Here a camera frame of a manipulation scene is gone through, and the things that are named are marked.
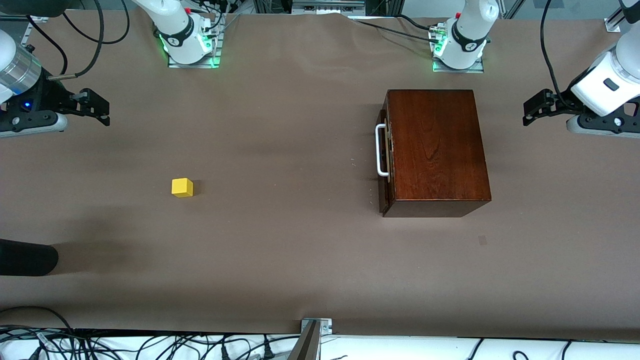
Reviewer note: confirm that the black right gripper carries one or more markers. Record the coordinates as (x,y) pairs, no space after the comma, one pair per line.
(50,95)

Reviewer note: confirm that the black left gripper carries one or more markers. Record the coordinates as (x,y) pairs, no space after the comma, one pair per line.
(561,100)

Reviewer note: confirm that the yellow cube block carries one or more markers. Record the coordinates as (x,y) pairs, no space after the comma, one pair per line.
(182,188)

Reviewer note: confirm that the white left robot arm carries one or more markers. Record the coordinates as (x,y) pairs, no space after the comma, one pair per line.
(470,25)

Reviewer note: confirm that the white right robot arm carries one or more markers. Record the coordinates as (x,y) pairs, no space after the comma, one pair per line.
(175,30)

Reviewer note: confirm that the dark wooden drawer cabinet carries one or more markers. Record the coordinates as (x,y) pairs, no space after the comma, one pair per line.
(435,145)

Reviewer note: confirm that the brown paper table cover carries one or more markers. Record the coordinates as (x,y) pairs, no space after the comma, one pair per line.
(250,150)

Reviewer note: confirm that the black cylinder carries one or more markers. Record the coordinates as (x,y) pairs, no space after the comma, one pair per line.
(25,257)

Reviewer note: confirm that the silver network device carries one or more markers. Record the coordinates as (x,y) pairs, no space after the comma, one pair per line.
(325,6)

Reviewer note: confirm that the dark aluminium profile beam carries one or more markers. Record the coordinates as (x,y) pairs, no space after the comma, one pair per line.
(306,347)

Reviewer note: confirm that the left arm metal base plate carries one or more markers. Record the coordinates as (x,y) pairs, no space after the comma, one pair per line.
(457,70)

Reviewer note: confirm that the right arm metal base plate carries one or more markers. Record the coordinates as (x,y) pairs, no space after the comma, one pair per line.
(192,65)

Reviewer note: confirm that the aluminium bracket with perforated strip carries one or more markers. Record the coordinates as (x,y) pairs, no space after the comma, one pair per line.
(40,19)

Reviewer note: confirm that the aluminium corner bracket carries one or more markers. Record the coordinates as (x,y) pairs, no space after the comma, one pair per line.
(614,24)

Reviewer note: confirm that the silver metal bracket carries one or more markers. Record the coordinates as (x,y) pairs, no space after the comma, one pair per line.
(325,327)

